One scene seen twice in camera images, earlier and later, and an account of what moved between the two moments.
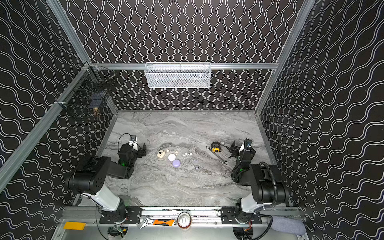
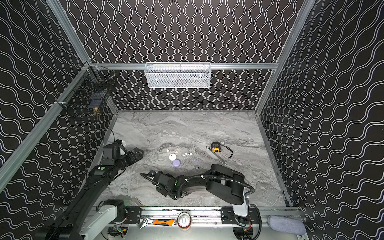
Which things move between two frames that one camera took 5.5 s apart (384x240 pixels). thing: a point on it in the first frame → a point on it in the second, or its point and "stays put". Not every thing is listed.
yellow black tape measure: (215, 147) stays put
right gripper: (237, 150) → (156, 177)
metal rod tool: (225, 162) stays put
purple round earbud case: (176, 163) stays put
